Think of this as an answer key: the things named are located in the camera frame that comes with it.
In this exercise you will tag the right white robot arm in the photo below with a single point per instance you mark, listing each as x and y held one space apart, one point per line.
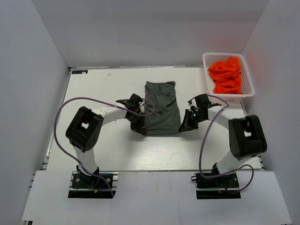
246 136

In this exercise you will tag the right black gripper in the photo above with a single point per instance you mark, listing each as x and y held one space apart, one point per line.
188 123

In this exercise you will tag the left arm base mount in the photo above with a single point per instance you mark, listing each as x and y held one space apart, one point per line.
80 188

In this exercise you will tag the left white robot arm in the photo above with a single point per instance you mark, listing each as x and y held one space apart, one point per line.
85 127

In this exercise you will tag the orange t shirt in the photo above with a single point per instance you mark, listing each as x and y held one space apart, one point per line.
227 76

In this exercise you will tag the white plastic basket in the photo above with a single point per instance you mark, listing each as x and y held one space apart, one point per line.
246 85

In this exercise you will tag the dark grey t shirt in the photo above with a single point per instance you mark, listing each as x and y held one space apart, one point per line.
162 101

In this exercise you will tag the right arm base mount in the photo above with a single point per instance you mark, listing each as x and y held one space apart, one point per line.
226 187

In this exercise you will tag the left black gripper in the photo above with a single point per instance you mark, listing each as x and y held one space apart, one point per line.
137 124

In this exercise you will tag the blue label sticker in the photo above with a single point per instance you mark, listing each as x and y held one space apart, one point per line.
79 72

